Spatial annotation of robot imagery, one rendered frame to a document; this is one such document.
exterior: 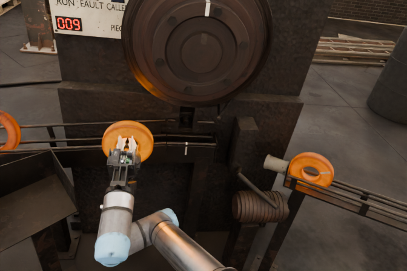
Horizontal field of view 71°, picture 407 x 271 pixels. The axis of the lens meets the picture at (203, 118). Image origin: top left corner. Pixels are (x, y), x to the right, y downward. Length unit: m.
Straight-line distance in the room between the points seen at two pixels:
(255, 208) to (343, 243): 0.88
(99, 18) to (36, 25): 2.82
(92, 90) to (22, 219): 0.47
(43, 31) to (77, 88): 2.72
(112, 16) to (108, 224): 0.65
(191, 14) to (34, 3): 3.08
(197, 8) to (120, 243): 0.60
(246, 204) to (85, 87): 0.76
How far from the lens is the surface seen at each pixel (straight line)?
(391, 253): 2.12
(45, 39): 3.86
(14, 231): 1.07
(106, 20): 1.04
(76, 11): 1.06
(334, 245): 1.94
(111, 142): 0.91
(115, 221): 0.72
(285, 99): 1.22
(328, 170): 1.12
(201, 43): 0.81
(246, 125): 1.11
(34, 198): 1.12
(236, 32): 0.83
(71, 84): 1.16
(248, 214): 1.21
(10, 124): 1.26
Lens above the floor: 1.41
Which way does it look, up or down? 33 degrees down
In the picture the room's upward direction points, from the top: 9 degrees clockwise
